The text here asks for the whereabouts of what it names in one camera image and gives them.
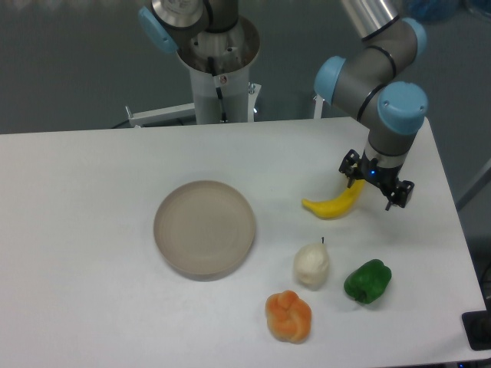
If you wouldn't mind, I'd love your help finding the yellow toy banana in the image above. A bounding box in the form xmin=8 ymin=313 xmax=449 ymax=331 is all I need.
xmin=302 ymin=180 xmax=365 ymax=219

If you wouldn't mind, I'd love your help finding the orange knotted bread roll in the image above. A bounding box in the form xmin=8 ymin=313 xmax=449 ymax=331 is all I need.
xmin=265 ymin=290 xmax=312 ymax=343

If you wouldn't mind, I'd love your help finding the black cable on pedestal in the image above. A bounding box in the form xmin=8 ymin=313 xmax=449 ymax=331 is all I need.
xmin=207 ymin=56 xmax=229 ymax=123

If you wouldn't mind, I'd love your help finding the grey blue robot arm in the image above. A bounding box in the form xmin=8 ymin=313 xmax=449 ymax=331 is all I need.
xmin=138 ymin=1 xmax=428 ymax=208

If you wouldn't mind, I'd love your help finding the black device at table corner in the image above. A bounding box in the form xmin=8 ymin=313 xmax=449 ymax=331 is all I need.
xmin=461 ymin=310 xmax=490 ymax=351

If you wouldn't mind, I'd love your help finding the white metal bracket left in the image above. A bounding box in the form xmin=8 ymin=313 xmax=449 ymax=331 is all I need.
xmin=125 ymin=103 xmax=195 ymax=127

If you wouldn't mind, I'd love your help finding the beige round plate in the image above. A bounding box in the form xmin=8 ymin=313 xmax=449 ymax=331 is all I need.
xmin=153 ymin=180 xmax=255 ymax=278

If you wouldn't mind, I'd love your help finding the grey metal leg right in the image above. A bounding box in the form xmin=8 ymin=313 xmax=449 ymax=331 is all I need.
xmin=455 ymin=159 xmax=491 ymax=212

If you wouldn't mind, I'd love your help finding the green toy bell pepper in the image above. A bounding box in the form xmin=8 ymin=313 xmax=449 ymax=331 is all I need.
xmin=344 ymin=259 xmax=392 ymax=304

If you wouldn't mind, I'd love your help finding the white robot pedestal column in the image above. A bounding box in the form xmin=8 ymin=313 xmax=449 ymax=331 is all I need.
xmin=177 ymin=16 xmax=260 ymax=124

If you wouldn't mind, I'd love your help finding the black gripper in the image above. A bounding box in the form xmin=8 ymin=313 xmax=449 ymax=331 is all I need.
xmin=338 ymin=149 xmax=414 ymax=210

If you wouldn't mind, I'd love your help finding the white toy pear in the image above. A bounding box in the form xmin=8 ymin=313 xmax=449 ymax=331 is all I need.
xmin=293 ymin=241 xmax=330 ymax=290

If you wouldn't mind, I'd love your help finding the white metal bracket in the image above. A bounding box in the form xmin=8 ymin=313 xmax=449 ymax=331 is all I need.
xmin=313 ymin=94 xmax=325 ymax=120
xmin=125 ymin=103 xmax=195 ymax=127

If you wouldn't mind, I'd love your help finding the white metal bracket right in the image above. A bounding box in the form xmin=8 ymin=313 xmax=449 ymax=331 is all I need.
xmin=313 ymin=94 xmax=325 ymax=120

